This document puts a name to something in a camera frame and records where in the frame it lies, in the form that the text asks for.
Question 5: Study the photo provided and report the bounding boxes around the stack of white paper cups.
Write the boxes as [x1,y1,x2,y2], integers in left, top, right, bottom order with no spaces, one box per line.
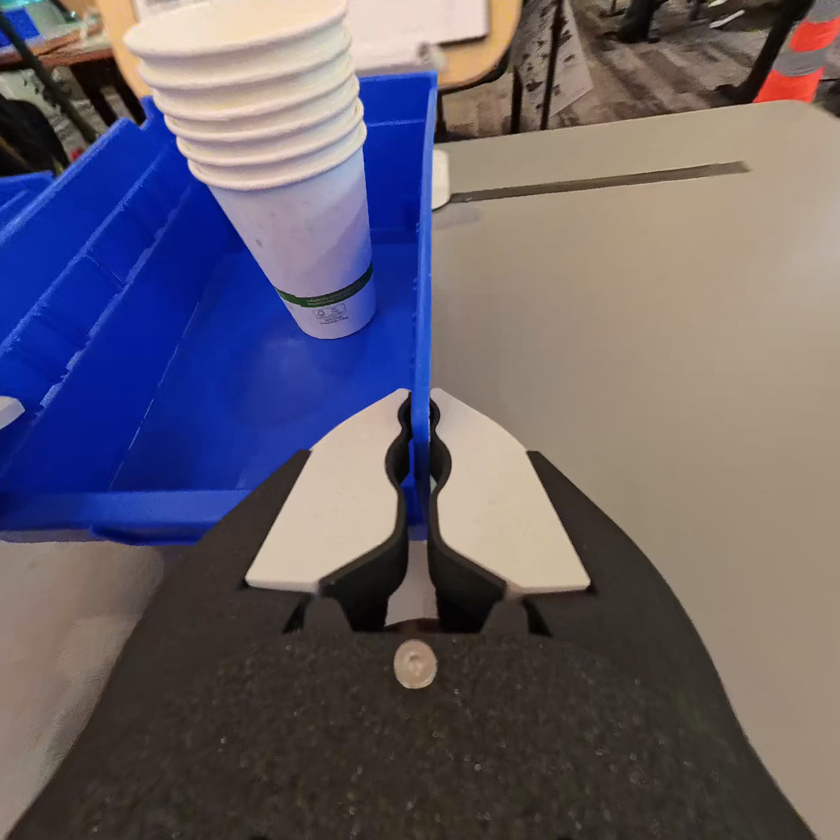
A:
[123,0,378,340]

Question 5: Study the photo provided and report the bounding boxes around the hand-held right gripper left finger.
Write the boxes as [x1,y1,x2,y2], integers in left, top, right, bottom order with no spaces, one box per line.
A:
[245,388,413,632]

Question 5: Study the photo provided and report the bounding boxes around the wooden display board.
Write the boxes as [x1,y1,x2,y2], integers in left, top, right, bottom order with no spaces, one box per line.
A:
[95,0,522,101]

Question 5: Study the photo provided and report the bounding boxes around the printed floor sign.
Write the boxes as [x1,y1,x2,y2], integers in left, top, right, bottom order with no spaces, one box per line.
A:
[512,0,595,129]

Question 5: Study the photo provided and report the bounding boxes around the printed instruction sheet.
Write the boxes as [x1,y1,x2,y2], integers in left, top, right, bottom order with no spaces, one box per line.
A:
[344,0,490,45]

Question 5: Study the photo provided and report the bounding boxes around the black stanchion pole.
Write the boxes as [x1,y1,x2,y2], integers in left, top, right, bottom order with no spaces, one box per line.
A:
[538,0,567,129]

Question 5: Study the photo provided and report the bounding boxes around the orange traffic cone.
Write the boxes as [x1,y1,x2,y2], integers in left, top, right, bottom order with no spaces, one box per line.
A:
[753,0,840,105]

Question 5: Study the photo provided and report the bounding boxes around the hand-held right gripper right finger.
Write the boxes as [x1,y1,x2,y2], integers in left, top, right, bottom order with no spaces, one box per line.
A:
[428,387,592,634]

